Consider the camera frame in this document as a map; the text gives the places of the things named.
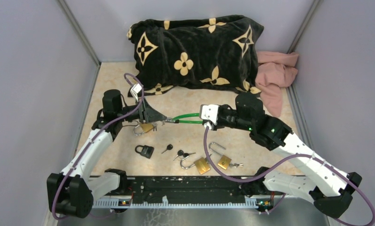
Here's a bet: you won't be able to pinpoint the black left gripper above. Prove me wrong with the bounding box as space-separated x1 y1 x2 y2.
117 97 167 124

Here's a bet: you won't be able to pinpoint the silver padlock keys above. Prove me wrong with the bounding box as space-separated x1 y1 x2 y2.
152 123 158 131

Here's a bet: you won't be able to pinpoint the brass padlock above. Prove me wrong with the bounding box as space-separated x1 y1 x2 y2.
133 123 155 136
179 157 211 175
208 142 231 170

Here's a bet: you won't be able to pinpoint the green cable lock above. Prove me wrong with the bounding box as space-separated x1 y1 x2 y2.
171 113 203 125

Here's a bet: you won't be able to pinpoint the single black headed key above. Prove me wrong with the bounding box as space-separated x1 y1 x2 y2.
161 144 173 154

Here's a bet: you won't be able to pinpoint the black u-lock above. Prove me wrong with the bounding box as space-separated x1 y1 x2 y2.
135 145 155 159

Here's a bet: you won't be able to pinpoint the black headed keys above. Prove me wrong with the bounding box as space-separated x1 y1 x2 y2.
173 150 195 160

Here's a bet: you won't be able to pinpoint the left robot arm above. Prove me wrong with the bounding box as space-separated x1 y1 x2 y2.
47 89 167 219

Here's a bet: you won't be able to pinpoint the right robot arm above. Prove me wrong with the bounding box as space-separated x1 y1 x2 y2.
216 93 362 218

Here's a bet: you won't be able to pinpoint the black floral plush blanket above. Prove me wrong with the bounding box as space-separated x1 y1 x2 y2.
126 15 264 97

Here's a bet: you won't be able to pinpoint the keys of right padlock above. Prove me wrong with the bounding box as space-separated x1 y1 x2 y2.
229 163 244 168

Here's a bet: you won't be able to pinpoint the pink cloth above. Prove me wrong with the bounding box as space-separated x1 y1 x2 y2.
255 51 299 117

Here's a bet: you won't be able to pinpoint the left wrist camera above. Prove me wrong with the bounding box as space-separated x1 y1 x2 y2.
130 83 142 102

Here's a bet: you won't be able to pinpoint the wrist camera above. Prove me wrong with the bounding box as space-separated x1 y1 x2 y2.
199 104 220 130
130 83 142 102

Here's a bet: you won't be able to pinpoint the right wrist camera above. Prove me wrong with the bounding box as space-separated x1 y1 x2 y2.
199 104 220 130

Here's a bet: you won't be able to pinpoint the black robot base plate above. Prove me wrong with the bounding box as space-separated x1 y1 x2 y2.
105 168 285 210

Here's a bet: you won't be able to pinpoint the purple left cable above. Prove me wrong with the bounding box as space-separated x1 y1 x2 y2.
51 73 145 221

